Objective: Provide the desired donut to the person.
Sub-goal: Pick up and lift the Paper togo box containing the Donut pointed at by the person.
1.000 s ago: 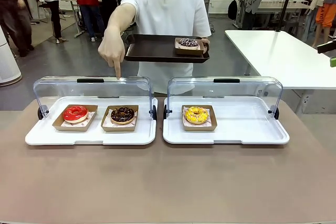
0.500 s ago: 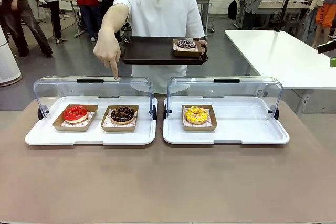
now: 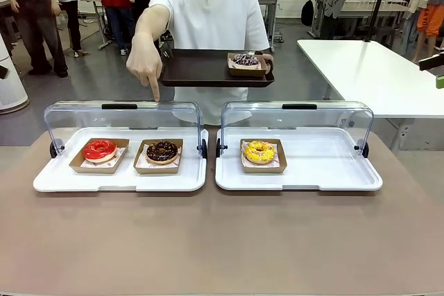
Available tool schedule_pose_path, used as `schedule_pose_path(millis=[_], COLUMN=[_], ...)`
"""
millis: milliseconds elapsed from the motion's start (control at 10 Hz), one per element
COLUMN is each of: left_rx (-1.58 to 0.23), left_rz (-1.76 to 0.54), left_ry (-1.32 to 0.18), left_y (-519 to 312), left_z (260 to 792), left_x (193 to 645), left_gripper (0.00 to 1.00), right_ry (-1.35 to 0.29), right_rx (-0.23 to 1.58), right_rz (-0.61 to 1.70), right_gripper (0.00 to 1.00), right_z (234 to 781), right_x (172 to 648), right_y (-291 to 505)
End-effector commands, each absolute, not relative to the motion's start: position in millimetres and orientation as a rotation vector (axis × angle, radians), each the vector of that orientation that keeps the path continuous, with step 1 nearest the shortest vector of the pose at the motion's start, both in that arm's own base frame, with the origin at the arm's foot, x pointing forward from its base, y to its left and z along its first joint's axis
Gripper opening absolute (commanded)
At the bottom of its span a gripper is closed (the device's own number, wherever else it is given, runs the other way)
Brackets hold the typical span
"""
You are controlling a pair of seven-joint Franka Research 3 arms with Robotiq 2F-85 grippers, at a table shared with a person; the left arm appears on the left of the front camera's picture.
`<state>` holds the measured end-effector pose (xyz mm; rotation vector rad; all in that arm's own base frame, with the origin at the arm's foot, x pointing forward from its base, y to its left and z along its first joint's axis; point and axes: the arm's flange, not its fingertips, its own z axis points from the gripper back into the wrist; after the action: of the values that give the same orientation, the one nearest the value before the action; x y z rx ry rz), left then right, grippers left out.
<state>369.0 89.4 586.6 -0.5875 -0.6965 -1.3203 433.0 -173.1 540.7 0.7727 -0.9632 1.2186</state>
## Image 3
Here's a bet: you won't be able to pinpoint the large white table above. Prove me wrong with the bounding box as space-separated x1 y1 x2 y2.
296 39 444 152

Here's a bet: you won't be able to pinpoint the black backpack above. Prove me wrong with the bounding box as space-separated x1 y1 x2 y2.
300 0 315 28

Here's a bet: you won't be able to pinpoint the black stand pole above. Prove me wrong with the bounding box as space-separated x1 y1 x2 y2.
364 0 393 44

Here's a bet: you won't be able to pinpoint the chocolate donut white sprinkles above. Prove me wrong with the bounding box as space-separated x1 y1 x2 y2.
227 52 268 78

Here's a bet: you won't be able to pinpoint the clear domed display lid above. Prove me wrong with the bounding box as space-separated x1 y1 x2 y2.
216 100 375 159
43 100 208 159

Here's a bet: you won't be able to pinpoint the chocolate sprinkled donut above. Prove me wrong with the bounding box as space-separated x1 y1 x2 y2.
146 140 179 165

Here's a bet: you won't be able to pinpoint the person's right forearm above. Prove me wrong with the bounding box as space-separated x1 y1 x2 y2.
133 3 175 42

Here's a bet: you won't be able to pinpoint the bystander in black trousers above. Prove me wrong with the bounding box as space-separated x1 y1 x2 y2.
51 0 85 59

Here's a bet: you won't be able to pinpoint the mannequin with orange shorts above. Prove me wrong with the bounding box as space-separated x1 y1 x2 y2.
407 0 444 64

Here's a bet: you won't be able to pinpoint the metal frame robot table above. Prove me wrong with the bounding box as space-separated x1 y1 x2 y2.
255 0 284 46

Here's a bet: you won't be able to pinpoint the white workbench with clutter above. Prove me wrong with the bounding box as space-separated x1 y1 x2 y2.
310 0 411 39

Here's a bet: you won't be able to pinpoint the person's white t-shirt torso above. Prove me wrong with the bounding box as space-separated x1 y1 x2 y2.
148 0 271 126

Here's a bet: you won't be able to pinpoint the person's right hand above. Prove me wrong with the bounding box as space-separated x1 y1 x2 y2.
126 31 164 103

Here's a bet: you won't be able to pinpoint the dark brown serving tray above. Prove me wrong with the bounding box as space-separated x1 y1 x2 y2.
160 49 276 88

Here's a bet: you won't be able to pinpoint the chocolate donut with nuts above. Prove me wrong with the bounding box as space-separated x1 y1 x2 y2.
133 138 184 175

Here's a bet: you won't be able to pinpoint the bystander in brown trousers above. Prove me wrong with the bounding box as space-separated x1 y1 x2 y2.
0 0 69 78

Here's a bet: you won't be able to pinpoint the yellow sprinkled donut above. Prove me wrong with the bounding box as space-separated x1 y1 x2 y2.
239 138 288 174
244 140 278 165

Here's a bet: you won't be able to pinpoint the white display tray base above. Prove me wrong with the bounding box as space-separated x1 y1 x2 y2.
33 126 210 193
214 126 384 191

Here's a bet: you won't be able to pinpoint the purple frosted sprinkled donut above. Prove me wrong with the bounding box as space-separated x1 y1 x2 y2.
231 53 261 69

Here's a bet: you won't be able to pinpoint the printed paper donut liner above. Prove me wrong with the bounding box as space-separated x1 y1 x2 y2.
241 140 280 168
137 142 182 169
80 146 127 168

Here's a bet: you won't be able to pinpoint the white air purifier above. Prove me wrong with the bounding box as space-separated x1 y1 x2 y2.
0 34 30 115

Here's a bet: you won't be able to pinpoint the person's left hand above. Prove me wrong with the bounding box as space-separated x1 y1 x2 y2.
255 52 275 71

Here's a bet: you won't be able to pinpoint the red glazed donut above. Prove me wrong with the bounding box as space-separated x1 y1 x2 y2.
83 139 118 164
69 137 130 175

